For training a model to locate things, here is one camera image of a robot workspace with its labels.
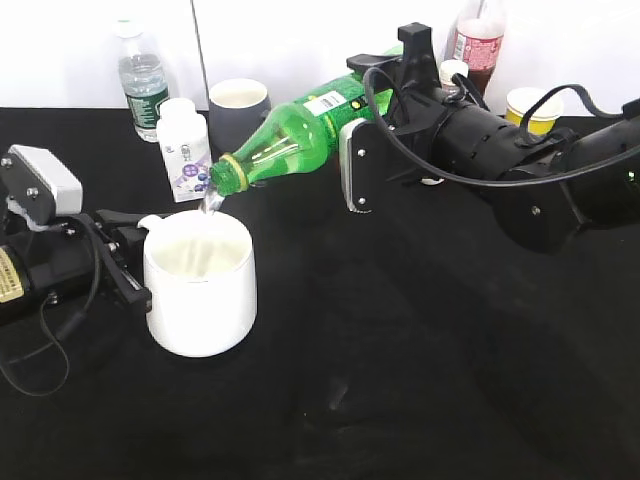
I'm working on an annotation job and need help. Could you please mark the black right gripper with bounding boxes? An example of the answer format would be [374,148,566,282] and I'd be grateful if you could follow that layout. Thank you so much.
[346,22,575,185]

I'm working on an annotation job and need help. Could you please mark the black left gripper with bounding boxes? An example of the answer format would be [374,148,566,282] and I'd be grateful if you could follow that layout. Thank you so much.
[1,209,152,325]

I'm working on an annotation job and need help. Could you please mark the white mug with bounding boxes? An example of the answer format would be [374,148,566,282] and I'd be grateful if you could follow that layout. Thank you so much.
[137,210,257,358]

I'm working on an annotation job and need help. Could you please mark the green soda bottle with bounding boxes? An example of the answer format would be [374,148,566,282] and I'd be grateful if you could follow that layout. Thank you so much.
[205,71,373,200]

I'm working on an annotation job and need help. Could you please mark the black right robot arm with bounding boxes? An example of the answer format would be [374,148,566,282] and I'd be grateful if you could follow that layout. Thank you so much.
[385,23,639,253]

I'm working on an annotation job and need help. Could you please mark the red cola bottle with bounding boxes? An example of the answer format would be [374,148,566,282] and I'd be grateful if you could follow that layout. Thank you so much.
[451,0,506,94]

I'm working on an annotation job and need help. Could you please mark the grey ceramic cup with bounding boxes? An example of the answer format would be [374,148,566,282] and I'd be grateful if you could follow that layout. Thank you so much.
[208,78,271,153]

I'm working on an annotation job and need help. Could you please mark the yellow paper cup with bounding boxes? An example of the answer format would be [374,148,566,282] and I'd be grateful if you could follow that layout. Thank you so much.
[504,87,565,137]

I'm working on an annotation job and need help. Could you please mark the white milk drink bottle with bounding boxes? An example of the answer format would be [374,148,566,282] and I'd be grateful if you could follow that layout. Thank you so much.
[156,98,211,203]

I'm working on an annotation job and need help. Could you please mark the clear water bottle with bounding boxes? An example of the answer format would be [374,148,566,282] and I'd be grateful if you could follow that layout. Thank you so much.
[115,18,169,143]

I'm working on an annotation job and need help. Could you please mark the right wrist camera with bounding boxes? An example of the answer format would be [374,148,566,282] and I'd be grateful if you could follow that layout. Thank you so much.
[338,118,391,214]

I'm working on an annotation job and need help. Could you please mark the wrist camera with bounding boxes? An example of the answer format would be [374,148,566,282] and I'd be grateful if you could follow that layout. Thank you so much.
[1,144,83,232]
[338,118,391,214]

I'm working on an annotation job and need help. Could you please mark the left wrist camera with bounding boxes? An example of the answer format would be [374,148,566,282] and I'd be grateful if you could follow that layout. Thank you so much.
[1,144,83,232]

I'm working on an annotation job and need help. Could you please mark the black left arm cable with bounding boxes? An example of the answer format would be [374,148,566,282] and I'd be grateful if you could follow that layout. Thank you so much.
[0,214,104,398]

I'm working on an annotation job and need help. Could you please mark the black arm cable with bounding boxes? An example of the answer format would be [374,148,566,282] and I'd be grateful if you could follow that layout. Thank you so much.
[0,214,104,398]
[362,66,640,188]

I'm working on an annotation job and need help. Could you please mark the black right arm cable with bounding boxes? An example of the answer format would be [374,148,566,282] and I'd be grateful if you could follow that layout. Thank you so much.
[362,66,640,188]

